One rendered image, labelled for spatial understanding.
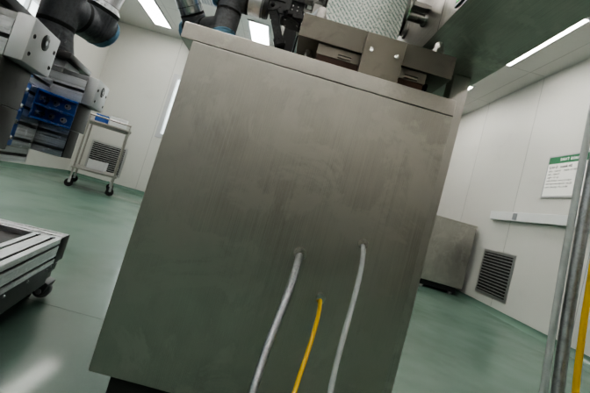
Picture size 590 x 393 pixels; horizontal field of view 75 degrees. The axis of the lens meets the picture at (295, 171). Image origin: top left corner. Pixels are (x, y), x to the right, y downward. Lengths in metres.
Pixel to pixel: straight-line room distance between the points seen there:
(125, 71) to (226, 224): 6.75
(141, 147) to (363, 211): 6.42
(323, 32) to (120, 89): 6.59
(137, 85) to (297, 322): 6.72
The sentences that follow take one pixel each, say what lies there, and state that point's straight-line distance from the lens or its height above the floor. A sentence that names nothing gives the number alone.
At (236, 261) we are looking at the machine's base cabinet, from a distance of 0.88.
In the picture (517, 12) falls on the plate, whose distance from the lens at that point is 1.11.
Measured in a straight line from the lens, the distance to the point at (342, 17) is 1.27.
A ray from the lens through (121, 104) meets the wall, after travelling 7.40.
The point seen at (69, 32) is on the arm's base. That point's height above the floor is 0.90.
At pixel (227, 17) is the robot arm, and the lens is 1.22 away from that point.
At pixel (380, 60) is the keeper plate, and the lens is 1.00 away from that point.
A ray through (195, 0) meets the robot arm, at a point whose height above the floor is 1.07.
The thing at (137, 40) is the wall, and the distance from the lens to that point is 7.65.
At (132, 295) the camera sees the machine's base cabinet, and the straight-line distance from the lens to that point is 0.95.
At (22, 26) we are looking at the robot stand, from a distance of 0.95.
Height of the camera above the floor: 0.56
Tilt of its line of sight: 5 degrees up
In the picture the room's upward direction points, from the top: 16 degrees clockwise
